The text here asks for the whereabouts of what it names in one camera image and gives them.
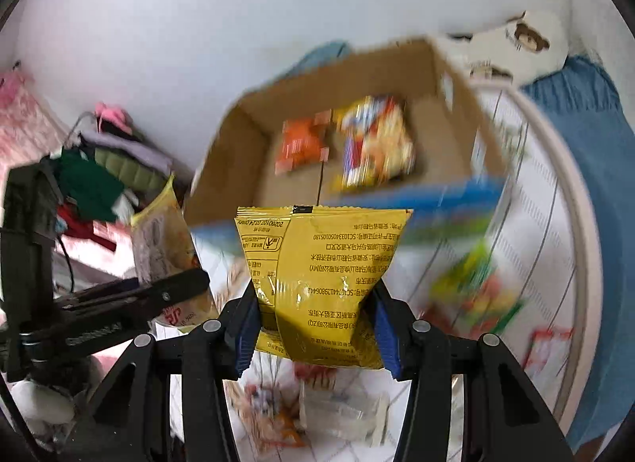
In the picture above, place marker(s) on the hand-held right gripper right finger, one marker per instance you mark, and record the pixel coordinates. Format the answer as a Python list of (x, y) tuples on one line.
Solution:
[(387, 343)]

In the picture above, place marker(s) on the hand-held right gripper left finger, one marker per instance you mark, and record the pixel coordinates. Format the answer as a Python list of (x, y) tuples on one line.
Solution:
[(245, 338)]

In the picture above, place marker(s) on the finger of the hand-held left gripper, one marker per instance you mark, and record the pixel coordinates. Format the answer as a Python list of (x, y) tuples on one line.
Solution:
[(168, 288)]

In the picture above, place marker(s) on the green candy packet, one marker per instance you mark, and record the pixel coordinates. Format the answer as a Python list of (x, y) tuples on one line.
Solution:
[(471, 288)]

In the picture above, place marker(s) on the cardboard box with blue print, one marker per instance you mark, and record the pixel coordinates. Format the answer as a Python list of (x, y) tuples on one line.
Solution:
[(238, 169)]

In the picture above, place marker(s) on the pale yellow snack bag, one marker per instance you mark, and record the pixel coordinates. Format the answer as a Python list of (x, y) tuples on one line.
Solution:
[(158, 243)]

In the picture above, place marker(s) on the clear plastic packet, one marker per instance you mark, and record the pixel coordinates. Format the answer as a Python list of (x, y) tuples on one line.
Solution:
[(347, 412)]

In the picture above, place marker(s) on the beige orange snack packet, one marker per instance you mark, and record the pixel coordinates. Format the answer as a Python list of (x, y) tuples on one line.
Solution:
[(268, 417)]

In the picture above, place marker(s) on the pile of clothes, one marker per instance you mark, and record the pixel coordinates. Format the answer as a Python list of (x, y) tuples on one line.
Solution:
[(99, 184)]

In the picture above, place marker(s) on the pink cloth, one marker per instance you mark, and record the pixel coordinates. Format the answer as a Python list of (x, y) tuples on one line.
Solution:
[(20, 114)]

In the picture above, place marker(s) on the red white packet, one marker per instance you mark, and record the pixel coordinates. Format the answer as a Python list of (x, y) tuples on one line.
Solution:
[(545, 343)]

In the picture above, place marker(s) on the floral printed tablecloth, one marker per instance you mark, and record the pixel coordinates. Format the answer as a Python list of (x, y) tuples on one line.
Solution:
[(526, 243)]

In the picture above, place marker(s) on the white grey stuffed toy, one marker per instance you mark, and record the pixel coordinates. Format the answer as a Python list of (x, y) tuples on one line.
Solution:
[(39, 402)]

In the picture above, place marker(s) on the yellow red snack packet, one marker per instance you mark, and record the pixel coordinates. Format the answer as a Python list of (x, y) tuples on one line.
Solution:
[(377, 144)]

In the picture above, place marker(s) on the blue blanket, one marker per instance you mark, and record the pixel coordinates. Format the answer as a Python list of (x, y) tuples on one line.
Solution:
[(595, 194)]

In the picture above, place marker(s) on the light blue cloth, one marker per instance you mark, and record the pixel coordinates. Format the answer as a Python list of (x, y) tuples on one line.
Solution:
[(322, 57)]

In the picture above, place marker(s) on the white plush toy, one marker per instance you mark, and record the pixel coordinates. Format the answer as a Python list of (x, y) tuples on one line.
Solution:
[(540, 60)]

